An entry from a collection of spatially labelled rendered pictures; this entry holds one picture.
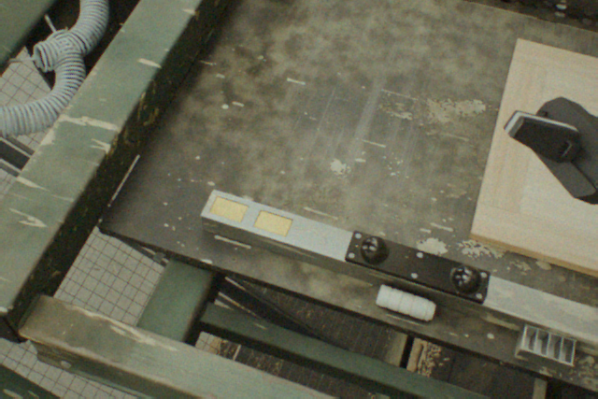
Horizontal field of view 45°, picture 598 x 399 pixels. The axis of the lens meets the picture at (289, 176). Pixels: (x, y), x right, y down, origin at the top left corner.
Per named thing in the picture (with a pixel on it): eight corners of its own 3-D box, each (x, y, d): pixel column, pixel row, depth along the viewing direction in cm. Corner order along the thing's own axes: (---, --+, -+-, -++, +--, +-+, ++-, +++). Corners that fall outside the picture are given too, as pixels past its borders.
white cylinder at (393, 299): (374, 307, 103) (429, 325, 102) (377, 298, 101) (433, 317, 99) (379, 290, 105) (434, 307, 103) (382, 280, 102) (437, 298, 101)
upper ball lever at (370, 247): (385, 268, 103) (384, 269, 90) (359, 260, 104) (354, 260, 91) (392, 243, 103) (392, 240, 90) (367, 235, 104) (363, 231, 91)
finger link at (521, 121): (522, 106, 61) (578, 130, 63) (501, 138, 62) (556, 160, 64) (531, 116, 59) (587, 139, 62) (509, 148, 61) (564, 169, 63)
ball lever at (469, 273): (468, 294, 101) (479, 300, 88) (441, 286, 102) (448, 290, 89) (476, 268, 101) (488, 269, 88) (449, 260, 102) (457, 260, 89)
